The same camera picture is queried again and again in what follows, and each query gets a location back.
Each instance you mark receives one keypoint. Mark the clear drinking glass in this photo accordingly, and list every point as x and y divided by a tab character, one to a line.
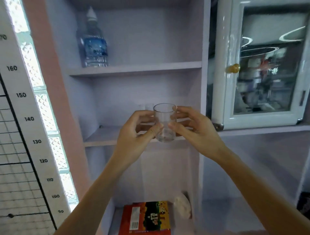
145	107
164	116

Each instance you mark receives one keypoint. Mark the white wall shelf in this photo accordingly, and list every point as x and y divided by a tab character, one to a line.
145	67

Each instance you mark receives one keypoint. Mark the person's right forearm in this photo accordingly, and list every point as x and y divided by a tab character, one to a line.
266	193

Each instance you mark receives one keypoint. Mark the plastic water bottle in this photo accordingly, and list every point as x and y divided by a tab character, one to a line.
93	46

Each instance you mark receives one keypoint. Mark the white crumpled object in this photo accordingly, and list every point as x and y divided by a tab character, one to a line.
182	205

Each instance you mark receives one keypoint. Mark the white grid height chart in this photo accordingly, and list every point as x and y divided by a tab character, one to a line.
21	145

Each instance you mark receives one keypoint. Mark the person's left hand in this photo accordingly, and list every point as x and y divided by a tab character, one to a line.
130	142

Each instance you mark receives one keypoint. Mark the small white glass-door cabinet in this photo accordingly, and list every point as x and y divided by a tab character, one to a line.
261	72

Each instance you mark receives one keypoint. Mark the person's right hand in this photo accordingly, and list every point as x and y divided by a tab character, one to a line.
205	135

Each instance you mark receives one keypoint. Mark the orange book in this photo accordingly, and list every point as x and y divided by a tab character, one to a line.
145	218

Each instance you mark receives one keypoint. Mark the person's left forearm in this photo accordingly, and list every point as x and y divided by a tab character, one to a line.
92	205

